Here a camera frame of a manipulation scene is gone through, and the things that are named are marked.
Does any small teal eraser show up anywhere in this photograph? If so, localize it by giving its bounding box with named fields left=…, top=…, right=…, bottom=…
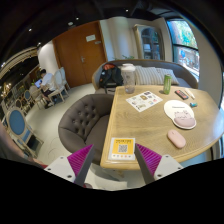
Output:
left=190, top=102, right=198, bottom=108

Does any white dining chair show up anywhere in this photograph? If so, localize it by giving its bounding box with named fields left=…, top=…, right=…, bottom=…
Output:
left=48, top=71, right=67, bottom=101

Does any wooden double door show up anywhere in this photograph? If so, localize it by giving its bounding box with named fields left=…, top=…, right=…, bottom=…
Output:
left=53, top=21, right=107, bottom=87

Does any clear shaker bottle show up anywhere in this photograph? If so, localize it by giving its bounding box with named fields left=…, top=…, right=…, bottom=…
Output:
left=121, top=63, right=135, bottom=94

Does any blue back white chair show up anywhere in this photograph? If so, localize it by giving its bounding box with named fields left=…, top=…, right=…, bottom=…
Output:
left=6, top=107, right=43, bottom=158

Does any white marker pen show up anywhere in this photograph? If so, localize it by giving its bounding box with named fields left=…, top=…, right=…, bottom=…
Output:
left=185, top=88, right=195, bottom=99

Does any white pink cat mousepad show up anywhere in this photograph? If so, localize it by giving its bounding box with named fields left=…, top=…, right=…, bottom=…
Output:
left=164, top=100, right=196, bottom=129

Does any grey curved sofa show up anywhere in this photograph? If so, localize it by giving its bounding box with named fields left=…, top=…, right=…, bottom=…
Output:
left=92, top=59, right=198, bottom=93

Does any black red small case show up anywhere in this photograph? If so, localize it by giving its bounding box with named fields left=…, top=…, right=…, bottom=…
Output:
left=175, top=90, right=189, bottom=100

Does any grey tufted armchair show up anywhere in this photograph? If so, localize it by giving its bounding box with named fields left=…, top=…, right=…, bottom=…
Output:
left=58, top=94, right=113, bottom=165

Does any arched glass cabinet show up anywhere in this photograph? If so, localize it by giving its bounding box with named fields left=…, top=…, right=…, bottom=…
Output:
left=133, top=24, right=164, bottom=60

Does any black orange backpack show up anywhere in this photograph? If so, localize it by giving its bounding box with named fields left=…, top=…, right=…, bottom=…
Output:
left=99, top=63, right=123, bottom=93

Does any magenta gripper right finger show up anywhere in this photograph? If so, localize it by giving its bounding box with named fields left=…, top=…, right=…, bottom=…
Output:
left=135, top=144, right=162, bottom=184

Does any striped cushion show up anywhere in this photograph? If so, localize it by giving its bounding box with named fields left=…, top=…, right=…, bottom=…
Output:
left=135, top=66, right=179, bottom=85

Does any yellow QR code sign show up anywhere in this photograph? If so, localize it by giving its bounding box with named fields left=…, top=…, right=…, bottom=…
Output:
left=108, top=138, right=135, bottom=161

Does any seated person white shirt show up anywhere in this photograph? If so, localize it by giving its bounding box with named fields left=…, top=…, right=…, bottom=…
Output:
left=40, top=69, right=56, bottom=106

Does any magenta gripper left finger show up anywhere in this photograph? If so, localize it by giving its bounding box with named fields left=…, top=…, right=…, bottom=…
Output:
left=67, top=144, right=95, bottom=186

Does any pink computer mouse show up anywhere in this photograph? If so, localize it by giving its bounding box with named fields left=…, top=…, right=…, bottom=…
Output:
left=167, top=130, right=186, bottom=148

